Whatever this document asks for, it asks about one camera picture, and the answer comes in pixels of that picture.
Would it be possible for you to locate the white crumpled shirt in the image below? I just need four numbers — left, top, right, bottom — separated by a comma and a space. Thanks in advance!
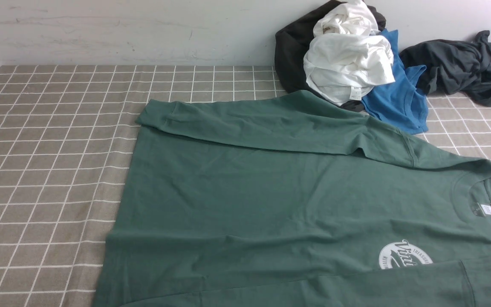
303, 0, 395, 106

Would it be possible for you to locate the black garment under pile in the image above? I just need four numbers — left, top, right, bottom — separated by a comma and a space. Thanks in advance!
274, 0, 386, 112

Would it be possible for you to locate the grey checkered tablecloth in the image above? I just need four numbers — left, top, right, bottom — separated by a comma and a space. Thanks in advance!
0, 65, 491, 307

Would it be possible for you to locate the dark grey crumpled shirt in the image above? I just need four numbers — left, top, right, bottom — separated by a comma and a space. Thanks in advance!
399, 30, 491, 107

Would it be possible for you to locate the green long-sleeve shirt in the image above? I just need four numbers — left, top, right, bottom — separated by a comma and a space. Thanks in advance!
93, 91, 491, 307

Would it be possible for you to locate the blue shirt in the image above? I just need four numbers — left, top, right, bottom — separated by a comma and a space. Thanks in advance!
361, 29, 428, 135

